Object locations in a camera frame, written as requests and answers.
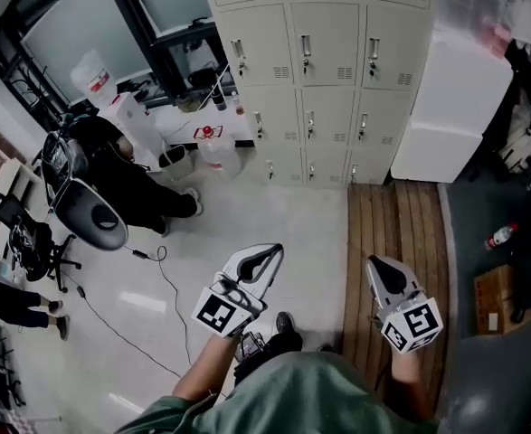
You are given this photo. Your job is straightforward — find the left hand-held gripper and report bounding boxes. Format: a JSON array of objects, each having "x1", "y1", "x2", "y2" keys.
[{"x1": 190, "y1": 242, "x2": 286, "y2": 340}]

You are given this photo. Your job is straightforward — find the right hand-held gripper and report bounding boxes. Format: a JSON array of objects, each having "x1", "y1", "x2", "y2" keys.
[{"x1": 365, "y1": 254, "x2": 444, "y2": 356}]

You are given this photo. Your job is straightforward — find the beige metal locker bank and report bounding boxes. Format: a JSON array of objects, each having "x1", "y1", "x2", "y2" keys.
[{"x1": 196, "y1": 0, "x2": 438, "y2": 189}]

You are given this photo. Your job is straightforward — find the grey metal locker door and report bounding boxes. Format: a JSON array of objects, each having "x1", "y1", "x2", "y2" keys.
[
  {"x1": 362, "y1": 3, "x2": 431, "y2": 90},
  {"x1": 289, "y1": 2, "x2": 365, "y2": 89}
]

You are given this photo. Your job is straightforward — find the person's right forearm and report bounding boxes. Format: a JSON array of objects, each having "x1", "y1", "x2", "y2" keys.
[{"x1": 389, "y1": 350, "x2": 431, "y2": 424}]

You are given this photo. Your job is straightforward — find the person's left forearm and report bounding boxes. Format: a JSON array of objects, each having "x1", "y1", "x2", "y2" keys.
[{"x1": 172, "y1": 332, "x2": 242, "y2": 401}]

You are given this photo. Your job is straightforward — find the wooden slat platform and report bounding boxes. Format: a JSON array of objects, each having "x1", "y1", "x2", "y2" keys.
[{"x1": 341, "y1": 181, "x2": 451, "y2": 406}]

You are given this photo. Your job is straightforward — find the person's left black shoe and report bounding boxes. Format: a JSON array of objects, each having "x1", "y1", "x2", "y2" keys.
[{"x1": 274, "y1": 311, "x2": 299, "y2": 336}]

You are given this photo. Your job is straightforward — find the black waist device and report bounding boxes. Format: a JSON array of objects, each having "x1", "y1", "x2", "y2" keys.
[{"x1": 235, "y1": 331, "x2": 266, "y2": 363}]

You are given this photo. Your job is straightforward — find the person's black trousers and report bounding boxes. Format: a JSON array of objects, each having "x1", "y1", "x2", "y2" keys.
[{"x1": 232, "y1": 332, "x2": 305, "y2": 383}]

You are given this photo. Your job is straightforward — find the brown cardboard box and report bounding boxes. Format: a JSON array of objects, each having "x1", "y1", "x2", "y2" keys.
[{"x1": 472, "y1": 263, "x2": 531, "y2": 336}]

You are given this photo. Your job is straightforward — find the plastic bottle red label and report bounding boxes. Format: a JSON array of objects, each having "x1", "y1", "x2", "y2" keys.
[{"x1": 484, "y1": 222, "x2": 519, "y2": 252}]

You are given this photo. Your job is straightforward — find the white waste bin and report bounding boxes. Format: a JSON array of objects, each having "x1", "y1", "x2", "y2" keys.
[{"x1": 158, "y1": 145, "x2": 197, "y2": 181}]

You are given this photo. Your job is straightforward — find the person's green shirt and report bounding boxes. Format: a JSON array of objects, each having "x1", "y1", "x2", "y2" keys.
[{"x1": 115, "y1": 350, "x2": 442, "y2": 434}]

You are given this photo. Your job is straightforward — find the clear bottle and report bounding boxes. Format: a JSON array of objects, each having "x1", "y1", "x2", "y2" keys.
[{"x1": 230, "y1": 90, "x2": 247, "y2": 118}]

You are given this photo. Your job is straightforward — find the hanging clothes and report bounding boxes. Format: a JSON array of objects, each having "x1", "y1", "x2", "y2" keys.
[{"x1": 495, "y1": 15, "x2": 531, "y2": 184}]

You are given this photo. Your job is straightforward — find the large white box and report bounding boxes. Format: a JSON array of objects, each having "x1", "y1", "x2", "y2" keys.
[{"x1": 109, "y1": 90, "x2": 157, "y2": 153}]

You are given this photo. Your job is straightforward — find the black metal shelf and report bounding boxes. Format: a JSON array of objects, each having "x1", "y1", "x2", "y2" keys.
[{"x1": 149, "y1": 15, "x2": 230, "y2": 108}]

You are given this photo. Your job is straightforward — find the black office chair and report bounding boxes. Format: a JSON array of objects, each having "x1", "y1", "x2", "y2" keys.
[{"x1": 0, "y1": 194, "x2": 83, "y2": 294}]

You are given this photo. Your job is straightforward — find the white jug red label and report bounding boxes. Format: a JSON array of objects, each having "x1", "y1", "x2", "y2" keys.
[{"x1": 69, "y1": 48, "x2": 115, "y2": 108}]

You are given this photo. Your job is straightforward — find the pink packet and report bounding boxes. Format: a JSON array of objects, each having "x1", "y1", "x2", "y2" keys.
[{"x1": 484, "y1": 20, "x2": 515, "y2": 58}]

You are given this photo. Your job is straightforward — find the clear plastic cover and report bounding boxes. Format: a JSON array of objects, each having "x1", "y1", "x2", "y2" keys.
[{"x1": 436, "y1": 0, "x2": 531, "y2": 53}]

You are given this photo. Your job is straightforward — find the black-framed frosted window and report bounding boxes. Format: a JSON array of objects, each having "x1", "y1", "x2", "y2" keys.
[{"x1": 0, "y1": 0, "x2": 214, "y2": 108}]

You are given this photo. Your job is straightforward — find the black floor cable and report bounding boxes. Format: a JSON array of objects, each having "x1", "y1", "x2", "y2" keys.
[
  {"x1": 127, "y1": 244, "x2": 194, "y2": 368},
  {"x1": 75, "y1": 285, "x2": 185, "y2": 379}
]

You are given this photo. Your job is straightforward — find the clear water jug red handle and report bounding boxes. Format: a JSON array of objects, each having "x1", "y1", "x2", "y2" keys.
[{"x1": 197, "y1": 125, "x2": 243, "y2": 181}]

